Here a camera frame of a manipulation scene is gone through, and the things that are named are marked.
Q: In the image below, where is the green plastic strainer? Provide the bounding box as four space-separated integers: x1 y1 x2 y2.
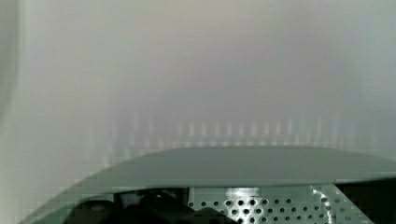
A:
18 146 395 224

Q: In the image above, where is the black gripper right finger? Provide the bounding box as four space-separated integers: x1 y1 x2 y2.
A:
336 178 396 224

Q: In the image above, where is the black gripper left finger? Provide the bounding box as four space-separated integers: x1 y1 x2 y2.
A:
64 193 238 224

